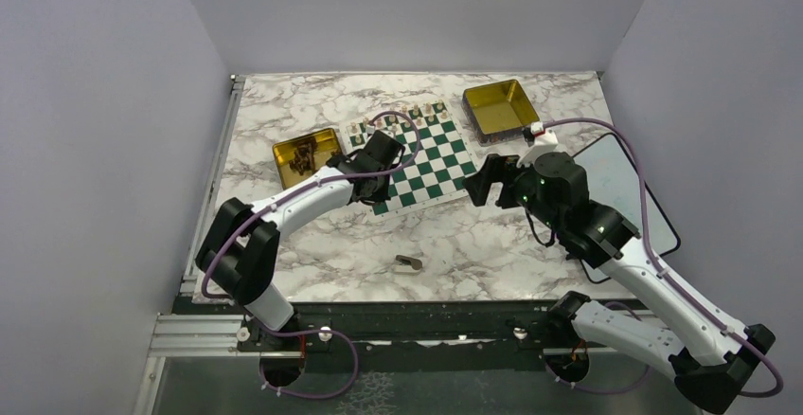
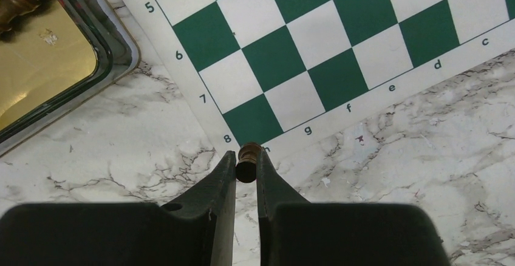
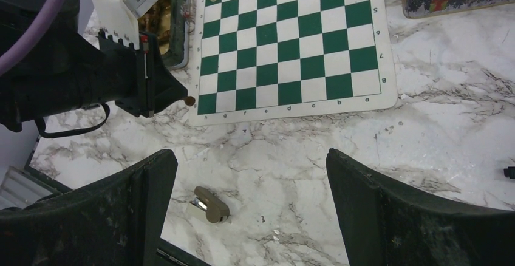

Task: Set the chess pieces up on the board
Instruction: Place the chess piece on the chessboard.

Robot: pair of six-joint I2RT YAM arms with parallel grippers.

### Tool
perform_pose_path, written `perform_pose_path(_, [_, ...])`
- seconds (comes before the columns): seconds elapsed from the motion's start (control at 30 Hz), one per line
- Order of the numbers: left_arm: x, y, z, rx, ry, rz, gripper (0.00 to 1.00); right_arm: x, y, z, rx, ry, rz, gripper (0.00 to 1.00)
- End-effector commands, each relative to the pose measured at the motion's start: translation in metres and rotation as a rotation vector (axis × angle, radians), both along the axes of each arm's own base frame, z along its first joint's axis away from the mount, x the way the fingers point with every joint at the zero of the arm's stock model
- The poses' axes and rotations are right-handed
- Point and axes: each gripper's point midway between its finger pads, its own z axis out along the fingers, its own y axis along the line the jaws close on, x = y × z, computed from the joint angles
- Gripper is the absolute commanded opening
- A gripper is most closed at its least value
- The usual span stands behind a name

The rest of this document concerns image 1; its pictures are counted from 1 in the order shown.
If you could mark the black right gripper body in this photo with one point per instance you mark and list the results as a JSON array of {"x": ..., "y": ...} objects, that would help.
[{"x": 526, "y": 197}]

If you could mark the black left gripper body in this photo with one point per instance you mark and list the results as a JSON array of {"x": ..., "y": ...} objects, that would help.
[{"x": 382, "y": 191}]

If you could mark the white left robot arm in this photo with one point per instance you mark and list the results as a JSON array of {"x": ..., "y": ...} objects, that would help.
[{"x": 240, "y": 249}]

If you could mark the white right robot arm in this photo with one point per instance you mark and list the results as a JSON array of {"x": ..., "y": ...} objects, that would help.
[{"x": 708, "y": 354}]

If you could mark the light wooden chess pieces row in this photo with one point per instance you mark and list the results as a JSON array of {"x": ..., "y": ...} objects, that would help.
[{"x": 433, "y": 120}]

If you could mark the green white chess board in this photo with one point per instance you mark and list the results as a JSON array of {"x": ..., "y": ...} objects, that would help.
[{"x": 435, "y": 178}]

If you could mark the dark chess pieces in tin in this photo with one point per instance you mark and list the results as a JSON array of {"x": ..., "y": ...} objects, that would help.
[{"x": 303, "y": 159}]

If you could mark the gold tin with dark pieces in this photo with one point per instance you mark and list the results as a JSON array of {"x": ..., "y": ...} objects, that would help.
[{"x": 328, "y": 146}]

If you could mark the empty gold tin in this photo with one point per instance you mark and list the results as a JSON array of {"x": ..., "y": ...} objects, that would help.
[{"x": 498, "y": 111}]

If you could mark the white tablet with black frame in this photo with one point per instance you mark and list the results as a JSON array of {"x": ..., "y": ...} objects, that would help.
[{"x": 612, "y": 181}]

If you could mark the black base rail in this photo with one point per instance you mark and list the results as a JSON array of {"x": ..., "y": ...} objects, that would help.
[{"x": 414, "y": 336}]

